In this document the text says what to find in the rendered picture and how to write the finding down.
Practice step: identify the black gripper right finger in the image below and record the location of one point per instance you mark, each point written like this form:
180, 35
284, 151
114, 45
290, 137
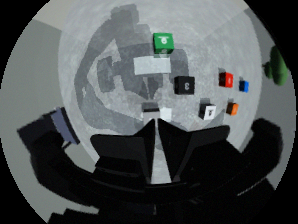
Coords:
178, 145

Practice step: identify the orange block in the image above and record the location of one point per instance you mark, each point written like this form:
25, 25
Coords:
231, 109

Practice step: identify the green block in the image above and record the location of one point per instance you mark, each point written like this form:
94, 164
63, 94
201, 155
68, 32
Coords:
163, 43

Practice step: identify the white block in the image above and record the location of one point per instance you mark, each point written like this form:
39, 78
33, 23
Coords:
207, 111

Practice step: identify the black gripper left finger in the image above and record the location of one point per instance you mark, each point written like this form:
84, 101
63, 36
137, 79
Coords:
139, 146

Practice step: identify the red block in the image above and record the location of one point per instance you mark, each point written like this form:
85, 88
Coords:
226, 79

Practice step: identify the blue block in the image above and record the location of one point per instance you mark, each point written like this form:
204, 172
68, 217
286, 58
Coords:
243, 85

